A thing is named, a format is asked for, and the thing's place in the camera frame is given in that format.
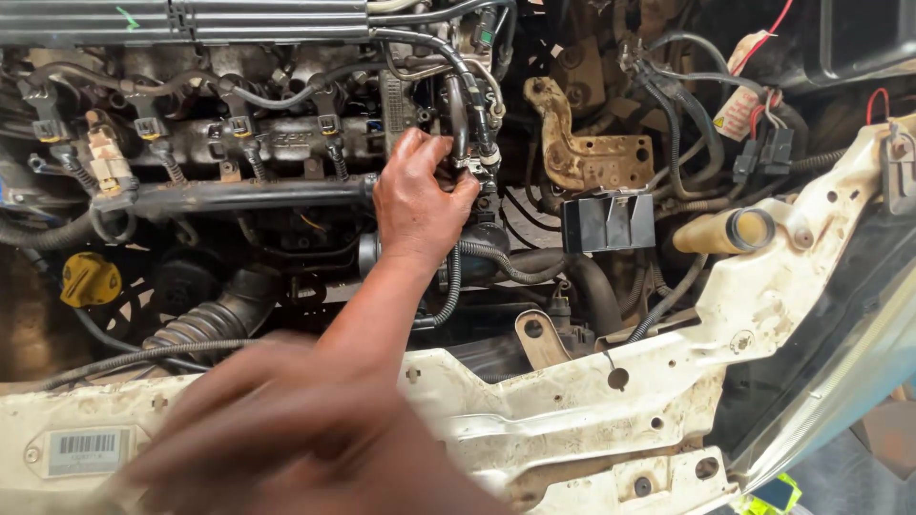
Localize person's left hand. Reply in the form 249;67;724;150
372;127;482;271

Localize person's right hand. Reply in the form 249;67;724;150
100;335;466;515

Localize black curved rubber hose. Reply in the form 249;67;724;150
442;72;475;173

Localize grey barcode label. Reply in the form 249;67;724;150
46;428;133;477

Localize black belt pulley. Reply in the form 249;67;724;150
152;255;223;320

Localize yellow oil filler cap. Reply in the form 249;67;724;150
60;252;123;309

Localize black straight metal pipe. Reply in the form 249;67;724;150
133;176;379;218

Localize beige wiring connector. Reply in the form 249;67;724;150
84;109;138;200

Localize grimy metal engine block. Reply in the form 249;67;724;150
0;43;516;344

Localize black corrugated conduit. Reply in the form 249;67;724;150
412;239;568;331

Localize beige metal tab with hole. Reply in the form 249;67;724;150
514;309;573;370

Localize white car front crossmember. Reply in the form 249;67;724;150
0;112;916;515

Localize grey corrugated conduit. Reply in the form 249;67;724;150
627;252;711;346

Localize yellow-green plastic object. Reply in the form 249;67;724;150
730;472;804;515

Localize white warning tag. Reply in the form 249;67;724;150
713;30;777;143

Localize car headlight lens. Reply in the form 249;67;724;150
716;207;916;494

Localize black paired wiring connectors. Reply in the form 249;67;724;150
733;126;795;184

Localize black plastic cover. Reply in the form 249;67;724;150
801;0;916;91

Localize long black corrugated cable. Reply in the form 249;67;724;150
40;338;260;393

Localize black corrugated intake hose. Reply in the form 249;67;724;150
142;266;281;359

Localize thick black radiator hose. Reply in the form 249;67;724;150
510;247;625;337

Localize black striped braided hose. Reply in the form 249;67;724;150
371;27;503;170

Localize black plastic holder bracket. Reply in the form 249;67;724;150
561;189;658;254

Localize rusty metal mounting bracket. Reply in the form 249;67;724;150
524;76;656;194

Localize beige filler neck black ring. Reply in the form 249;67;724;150
673;206;777;256

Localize red wire loop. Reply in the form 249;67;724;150
866;87;891;127

